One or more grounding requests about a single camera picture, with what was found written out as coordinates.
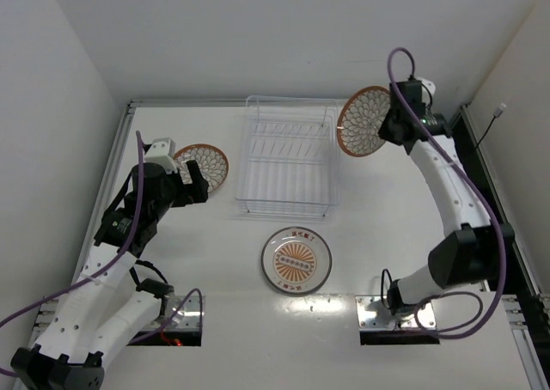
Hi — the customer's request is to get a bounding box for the large flower pattern plate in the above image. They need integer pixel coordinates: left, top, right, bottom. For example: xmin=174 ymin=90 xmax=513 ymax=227
xmin=336 ymin=86 xmax=390 ymax=157

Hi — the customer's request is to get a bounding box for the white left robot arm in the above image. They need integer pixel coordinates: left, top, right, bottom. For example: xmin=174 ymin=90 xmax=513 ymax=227
xmin=10 ymin=160 xmax=208 ymax=389

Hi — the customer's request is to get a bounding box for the small flower pattern plate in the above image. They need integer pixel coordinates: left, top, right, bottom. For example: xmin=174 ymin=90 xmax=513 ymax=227
xmin=174 ymin=143 xmax=229 ymax=193

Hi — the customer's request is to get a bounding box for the sunburst pattern plate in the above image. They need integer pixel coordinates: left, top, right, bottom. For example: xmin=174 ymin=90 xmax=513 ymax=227
xmin=260 ymin=226 xmax=333 ymax=296

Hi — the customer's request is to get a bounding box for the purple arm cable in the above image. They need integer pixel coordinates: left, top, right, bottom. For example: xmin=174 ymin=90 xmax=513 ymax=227
xmin=377 ymin=47 xmax=504 ymax=336
xmin=0 ymin=131 xmax=203 ymax=376

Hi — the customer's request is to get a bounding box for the white wire dish rack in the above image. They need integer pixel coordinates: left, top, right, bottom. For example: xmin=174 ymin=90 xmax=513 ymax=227
xmin=235 ymin=95 xmax=339 ymax=220

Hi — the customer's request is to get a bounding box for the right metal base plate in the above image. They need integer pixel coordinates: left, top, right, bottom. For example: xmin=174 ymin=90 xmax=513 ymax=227
xmin=355 ymin=296 xmax=437 ymax=332

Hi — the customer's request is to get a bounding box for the black wall cable with plug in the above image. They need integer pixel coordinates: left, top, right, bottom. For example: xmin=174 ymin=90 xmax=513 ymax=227
xmin=474 ymin=102 xmax=508 ymax=150

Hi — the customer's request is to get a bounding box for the metal base plate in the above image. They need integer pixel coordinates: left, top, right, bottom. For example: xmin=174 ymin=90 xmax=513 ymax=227
xmin=355 ymin=296 xmax=437 ymax=332
xmin=165 ymin=295 xmax=205 ymax=332

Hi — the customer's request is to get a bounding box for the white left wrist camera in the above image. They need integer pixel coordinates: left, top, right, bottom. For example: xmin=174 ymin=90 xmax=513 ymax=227
xmin=144 ymin=137 xmax=178 ymax=174

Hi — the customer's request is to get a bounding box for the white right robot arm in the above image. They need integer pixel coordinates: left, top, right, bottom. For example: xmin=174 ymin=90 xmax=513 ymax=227
xmin=378 ymin=77 xmax=515 ymax=314

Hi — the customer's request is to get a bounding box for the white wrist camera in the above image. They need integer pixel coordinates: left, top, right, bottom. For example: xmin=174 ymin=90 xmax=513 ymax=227
xmin=144 ymin=137 xmax=178 ymax=174
xmin=417 ymin=76 xmax=436 ymax=108

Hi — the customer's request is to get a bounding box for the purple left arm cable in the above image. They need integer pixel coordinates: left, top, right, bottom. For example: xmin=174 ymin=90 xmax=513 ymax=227
xmin=0 ymin=131 xmax=203 ymax=376

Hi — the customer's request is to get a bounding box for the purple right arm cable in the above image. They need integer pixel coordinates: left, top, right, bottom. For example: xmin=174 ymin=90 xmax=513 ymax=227
xmin=377 ymin=47 xmax=504 ymax=336

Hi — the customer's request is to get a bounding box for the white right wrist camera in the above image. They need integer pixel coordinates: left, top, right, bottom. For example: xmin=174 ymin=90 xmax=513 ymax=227
xmin=417 ymin=76 xmax=436 ymax=108

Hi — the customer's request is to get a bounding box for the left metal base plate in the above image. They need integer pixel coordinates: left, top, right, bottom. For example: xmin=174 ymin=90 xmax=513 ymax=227
xmin=165 ymin=295 xmax=205 ymax=332

